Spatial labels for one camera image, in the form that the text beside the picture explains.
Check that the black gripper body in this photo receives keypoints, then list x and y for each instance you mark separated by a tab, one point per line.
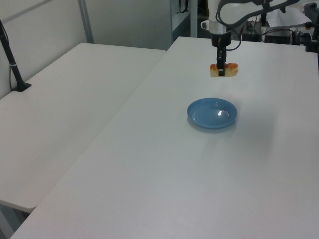
221	39

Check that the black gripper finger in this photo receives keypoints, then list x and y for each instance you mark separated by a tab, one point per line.
221	62

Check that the bread loaf with orange glaze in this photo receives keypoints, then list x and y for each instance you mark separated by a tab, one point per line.
230	69

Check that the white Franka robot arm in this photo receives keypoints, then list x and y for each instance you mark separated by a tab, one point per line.
214	10

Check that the blue round plate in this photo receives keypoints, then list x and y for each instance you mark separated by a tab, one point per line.
211	114

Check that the white shelf unit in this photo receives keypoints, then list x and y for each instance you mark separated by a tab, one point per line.
182	23

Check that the black electronics box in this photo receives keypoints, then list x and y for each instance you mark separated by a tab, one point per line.
276	38

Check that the white paper sheet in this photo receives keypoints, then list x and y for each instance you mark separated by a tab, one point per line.
286	17

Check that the white side table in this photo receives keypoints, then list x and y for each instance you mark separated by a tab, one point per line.
62	112

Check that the black pole with white band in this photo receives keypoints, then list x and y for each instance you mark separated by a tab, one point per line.
13	66

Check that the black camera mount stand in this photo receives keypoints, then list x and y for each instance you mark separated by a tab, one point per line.
311	44

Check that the grey partition frame post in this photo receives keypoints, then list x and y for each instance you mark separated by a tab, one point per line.
86	22

